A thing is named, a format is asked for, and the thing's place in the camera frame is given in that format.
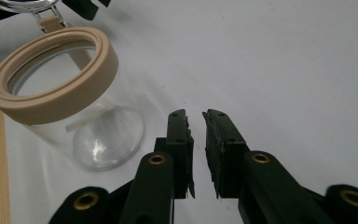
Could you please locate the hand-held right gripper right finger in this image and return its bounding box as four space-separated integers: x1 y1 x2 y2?
201 108 251 200

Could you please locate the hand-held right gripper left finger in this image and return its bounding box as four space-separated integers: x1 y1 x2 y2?
153 108 197 201

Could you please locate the hinged glass jar lid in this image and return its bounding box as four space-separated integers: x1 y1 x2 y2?
0 0 72 34

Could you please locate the glass jar with beige rim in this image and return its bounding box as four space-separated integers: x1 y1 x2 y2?
0 26 145 173

